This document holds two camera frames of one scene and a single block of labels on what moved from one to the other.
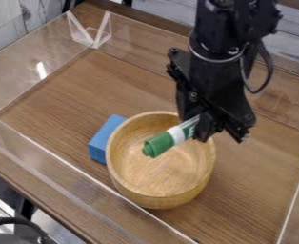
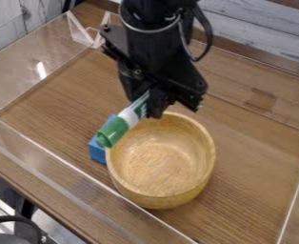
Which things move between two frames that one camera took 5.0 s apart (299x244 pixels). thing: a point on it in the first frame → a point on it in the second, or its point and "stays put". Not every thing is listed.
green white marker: [175, 136] → [116, 128]
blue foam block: [96, 145] stays put
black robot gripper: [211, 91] → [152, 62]
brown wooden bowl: [159, 182] stays put
